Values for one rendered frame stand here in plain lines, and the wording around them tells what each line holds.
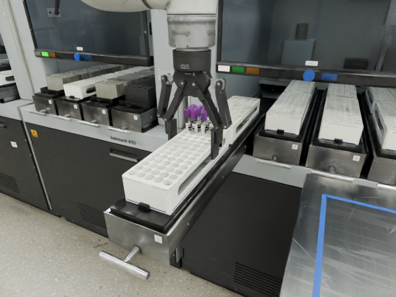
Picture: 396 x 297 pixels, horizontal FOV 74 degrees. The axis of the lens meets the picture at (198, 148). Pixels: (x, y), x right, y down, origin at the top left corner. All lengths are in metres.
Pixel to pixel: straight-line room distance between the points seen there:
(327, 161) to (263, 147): 0.18
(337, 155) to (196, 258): 0.73
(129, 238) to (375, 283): 0.37
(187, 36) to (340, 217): 0.40
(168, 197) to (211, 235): 0.66
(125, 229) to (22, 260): 1.26
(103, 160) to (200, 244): 0.54
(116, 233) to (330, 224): 0.37
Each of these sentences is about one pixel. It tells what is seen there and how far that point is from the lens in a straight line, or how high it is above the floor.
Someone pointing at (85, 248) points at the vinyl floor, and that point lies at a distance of 1.64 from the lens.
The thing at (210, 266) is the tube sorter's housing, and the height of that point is 0.18.
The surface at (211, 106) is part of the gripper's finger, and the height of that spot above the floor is 0.96.
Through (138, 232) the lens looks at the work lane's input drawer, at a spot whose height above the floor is 0.79.
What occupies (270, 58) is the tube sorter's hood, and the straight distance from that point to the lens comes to 0.82.
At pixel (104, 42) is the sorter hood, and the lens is 1.11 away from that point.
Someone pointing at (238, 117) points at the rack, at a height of 0.86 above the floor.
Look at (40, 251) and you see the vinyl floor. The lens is 1.73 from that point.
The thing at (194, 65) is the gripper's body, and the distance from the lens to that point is 0.51.
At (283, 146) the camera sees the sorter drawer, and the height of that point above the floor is 0.79.
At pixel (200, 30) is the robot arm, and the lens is 0.50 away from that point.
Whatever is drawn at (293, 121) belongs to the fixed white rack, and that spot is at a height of 0.85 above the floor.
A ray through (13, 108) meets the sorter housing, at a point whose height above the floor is 0.72.
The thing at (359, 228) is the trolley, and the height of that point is 0.82.
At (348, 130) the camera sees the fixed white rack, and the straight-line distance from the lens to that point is 0.80.
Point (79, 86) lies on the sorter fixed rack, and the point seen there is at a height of 0.87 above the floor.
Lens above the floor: 1.12
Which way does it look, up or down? 26 degrees down
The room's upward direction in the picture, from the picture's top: straight up
